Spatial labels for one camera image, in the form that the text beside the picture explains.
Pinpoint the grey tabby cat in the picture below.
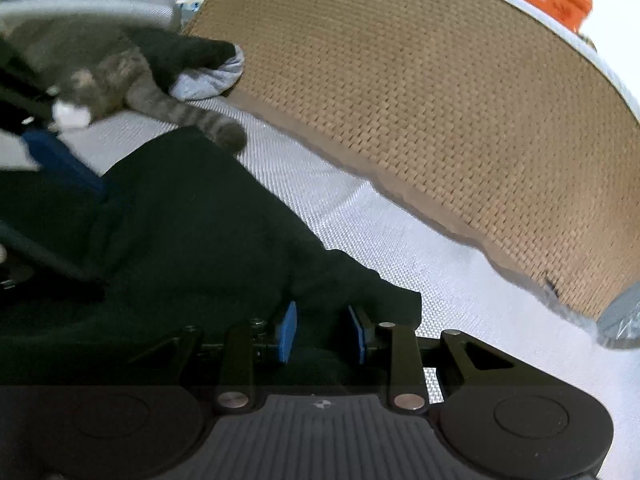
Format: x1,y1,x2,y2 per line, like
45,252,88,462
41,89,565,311
1,18,247,155

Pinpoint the black grey folded garment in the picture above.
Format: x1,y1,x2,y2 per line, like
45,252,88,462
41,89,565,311
125,26,245,101

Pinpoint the woven tan upright mattress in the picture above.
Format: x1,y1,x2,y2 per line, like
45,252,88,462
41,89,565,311
186,0,639,318

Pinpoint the grey patterned bed sheet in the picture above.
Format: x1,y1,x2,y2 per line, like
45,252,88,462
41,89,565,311
597,282,640,350

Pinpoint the black printed sweatshirt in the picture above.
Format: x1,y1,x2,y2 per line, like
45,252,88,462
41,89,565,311
0,126,424,391

